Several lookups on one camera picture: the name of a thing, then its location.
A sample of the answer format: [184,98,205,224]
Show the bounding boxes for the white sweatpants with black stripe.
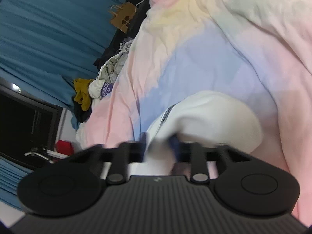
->
[129,91,263,177]

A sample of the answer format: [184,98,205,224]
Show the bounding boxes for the white crumpled clothes pile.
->
[88,53,128,99]

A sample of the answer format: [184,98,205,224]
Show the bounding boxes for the black clothing pile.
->
[72,97,92,123]

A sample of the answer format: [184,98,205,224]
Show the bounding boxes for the mustard yellow garment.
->
[74,78,94,111]

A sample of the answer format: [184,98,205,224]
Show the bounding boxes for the white garment steamer stand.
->
[24,147,68,164]

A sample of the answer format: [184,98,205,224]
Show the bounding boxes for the dark window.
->
[1,80,62,170]

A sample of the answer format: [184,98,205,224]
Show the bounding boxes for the left blue curtain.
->
[0,157,32,211]

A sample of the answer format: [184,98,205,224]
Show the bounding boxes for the blue curtain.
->
[0,157,32,211]
[0,0,128,113]

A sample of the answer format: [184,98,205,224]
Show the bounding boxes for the pastel tie-dye duvet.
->
[81,0,311,226]

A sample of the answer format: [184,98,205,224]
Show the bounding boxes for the brown paper bag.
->
[108,2,136,33]

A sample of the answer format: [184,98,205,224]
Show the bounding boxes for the right blue curtain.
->
[0,0,128,113]

